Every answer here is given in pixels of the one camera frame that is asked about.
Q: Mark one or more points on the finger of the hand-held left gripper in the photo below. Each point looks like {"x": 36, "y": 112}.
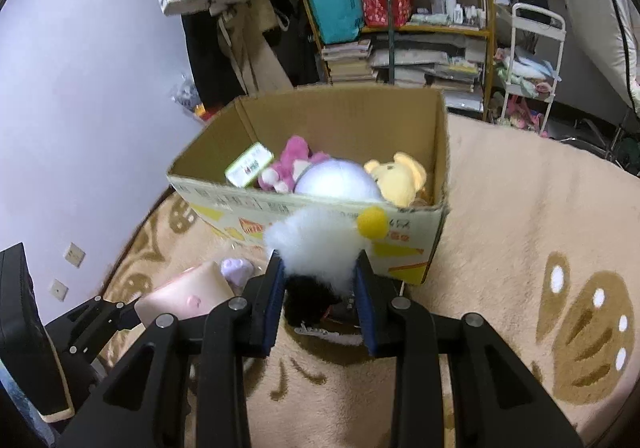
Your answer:
{"x": 112, "y": 330}
{"x": 85, "y": 310}

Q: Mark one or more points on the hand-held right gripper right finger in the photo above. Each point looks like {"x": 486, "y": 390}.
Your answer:
{"x": 365, "y": 308}

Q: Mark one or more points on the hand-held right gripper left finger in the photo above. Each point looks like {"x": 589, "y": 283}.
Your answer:
{"x": 272, "y": 308}

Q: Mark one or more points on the white and black fluffy plush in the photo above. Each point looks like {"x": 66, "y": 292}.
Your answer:
{"x": 315, "y": 238}

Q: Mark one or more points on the pink pillow plush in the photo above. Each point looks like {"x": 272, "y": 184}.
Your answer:
{"x": 190, "y": 288}

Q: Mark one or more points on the purple-haired plush doll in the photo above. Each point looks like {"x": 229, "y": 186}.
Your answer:
{"x": 335, "y": 180}

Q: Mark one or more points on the yellow dog plush toy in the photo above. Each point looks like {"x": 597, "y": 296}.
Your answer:
{"x": 400, "y": 178}

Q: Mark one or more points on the green tissue packet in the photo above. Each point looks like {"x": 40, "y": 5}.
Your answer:
{"x": 247, "y": 166}

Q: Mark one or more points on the pink plush toy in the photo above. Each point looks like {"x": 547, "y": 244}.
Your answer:
{"x": 295, "y": 153}

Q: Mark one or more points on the printed cardboard box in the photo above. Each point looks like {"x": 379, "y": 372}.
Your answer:
{"x": 350, "y": 128}

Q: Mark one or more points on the small lavender plush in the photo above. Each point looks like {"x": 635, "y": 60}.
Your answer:
{"x": 237, "y": 270}

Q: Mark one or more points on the printed beige blanket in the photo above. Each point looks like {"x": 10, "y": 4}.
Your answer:
{"x": 500, "y": 208}

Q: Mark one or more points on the plastic bag of toys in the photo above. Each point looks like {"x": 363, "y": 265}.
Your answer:
{"x": 187, "y": 93}

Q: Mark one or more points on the stack of books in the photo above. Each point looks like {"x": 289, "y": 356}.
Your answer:
{"x": 347, "y": 61}

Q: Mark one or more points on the pile of magazines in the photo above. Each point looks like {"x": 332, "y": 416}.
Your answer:
{"x": 430, "y": 63}

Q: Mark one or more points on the black hanging garment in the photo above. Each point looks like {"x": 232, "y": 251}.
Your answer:
{"x": 300, "y": 53}

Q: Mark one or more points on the black coat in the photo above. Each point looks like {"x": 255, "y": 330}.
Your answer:
{"x": 210, "y": 58}

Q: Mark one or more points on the thin green pole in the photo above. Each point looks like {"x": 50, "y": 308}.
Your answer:
{"x": 389, "y": 28}

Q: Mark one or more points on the wooden shelf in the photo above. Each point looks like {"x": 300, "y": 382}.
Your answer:
{"x": 425, "y": 30}

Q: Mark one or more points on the teal bag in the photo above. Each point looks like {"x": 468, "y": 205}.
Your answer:
{"x": 335, "y": 3}

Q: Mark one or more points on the group of cosmetic bottles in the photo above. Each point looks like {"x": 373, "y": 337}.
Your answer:
{"x": 450, "y": 3}

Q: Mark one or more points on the white trolley cart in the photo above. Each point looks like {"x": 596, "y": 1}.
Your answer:
{"x": 537, "y": 8}

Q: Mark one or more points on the cream recliner chair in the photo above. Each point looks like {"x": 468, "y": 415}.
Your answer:
{"x": 605, "y": 18}

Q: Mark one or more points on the white wall outlet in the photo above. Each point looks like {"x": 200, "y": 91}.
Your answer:
{"x": 59, "y": 289}
{"x": 74, "y": 254}

